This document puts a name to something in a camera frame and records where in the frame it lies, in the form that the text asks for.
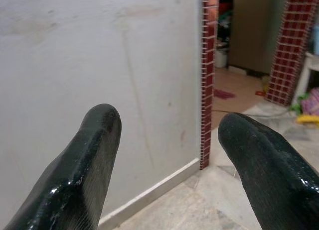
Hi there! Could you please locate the white shelf unit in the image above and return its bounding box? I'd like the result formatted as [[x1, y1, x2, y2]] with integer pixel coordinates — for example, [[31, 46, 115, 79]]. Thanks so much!
[[293, 52, 319, 105]]

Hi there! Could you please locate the red tiled pillar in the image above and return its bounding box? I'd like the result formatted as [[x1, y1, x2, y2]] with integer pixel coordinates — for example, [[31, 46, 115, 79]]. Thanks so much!
[[264, 0, 317, 107]]

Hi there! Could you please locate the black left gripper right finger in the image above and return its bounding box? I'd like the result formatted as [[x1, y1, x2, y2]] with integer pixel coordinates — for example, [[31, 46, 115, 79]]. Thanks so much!
[[217, 112, 319, 230]]

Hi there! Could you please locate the brown cabinet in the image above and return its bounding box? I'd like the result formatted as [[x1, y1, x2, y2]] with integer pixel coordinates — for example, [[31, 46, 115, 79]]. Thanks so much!
[[229, 0, 287, 78]]

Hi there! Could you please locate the yellow plastic item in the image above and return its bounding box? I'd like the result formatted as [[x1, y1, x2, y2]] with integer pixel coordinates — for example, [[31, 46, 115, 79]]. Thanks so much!
[[296, 115, 319, 127]]

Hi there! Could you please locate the blue container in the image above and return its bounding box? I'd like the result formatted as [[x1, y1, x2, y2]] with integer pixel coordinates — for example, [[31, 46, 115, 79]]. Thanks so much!
[[311, 24, 319, 55]]

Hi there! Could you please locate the magenta floor mat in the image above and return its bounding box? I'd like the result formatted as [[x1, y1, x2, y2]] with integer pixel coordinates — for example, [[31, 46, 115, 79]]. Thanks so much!
[[213, 88, 235, 101]]

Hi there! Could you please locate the red tiled wall edge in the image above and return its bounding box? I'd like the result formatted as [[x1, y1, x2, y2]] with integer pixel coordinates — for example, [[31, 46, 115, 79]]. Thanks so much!
[[199, 0, 220, 171]]

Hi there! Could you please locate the white bucket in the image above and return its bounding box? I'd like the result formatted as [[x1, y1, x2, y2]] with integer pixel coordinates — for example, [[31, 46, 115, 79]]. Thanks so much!
[[214, 48, 229, 68]]

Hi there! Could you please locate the green plastic item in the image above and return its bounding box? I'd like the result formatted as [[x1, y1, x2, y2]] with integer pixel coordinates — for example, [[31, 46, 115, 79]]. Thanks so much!
[[289, 93, 310, 115]]

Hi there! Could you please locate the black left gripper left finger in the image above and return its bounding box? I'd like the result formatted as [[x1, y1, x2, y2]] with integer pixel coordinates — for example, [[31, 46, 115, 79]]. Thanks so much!
[[3, 103, 123, 230]]

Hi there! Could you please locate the cluttered storage shelf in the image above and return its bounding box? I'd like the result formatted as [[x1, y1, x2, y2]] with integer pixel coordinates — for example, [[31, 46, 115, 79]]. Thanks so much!
[[216, 0, 234, 51]]

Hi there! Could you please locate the white skirting board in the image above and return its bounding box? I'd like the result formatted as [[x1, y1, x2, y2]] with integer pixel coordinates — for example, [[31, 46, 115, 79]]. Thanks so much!
[[98, 157, 201, 230]]

